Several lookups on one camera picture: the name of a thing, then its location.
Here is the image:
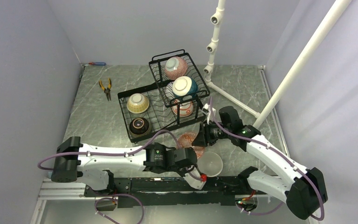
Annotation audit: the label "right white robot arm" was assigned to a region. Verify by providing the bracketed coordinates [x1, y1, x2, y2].
[193, 104, 328, 221]

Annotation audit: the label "teal white bowl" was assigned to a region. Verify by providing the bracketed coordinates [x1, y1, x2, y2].
[172, 76, 199, 99]

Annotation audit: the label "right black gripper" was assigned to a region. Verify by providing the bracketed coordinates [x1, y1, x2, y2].
[192, 119, 231, 147]

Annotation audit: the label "orange zigzag bowl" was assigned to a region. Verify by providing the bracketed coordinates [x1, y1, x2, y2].
[171, 101, 194, 117]

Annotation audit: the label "white pvc pipe frame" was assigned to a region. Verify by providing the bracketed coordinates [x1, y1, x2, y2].
[203, 0, 351, 127]

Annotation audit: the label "black blue banded bowl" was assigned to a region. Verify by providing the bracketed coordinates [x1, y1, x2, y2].
[129, 117, 151, 137]

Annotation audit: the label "pink floral bowl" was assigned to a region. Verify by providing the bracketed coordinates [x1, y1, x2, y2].
[164, 56, 188, 80]

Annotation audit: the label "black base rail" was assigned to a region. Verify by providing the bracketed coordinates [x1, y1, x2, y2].
[83, 175, 269, 208]

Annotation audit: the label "yellow handled pliers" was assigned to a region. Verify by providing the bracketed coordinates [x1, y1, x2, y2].
[98, 78, 112, 101]

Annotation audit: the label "red blue screwdriver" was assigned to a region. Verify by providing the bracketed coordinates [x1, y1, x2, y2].
[88, 62, 106, 66]

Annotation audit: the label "red geometric pattern bowl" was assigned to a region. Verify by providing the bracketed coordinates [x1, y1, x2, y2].
[178, 132, 205, 159]

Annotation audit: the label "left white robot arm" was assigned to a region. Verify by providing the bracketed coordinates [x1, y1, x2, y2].
[51, 136, 205, 196]

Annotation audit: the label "black wire dish rack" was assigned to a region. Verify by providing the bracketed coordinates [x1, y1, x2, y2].
[117, 49, 210, 143]

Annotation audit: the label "yellow sun pattern bowl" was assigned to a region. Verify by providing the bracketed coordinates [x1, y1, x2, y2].
[127, 93, 150, 114]

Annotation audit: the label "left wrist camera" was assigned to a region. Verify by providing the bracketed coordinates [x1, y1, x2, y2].
[184, 172, 206, 190]

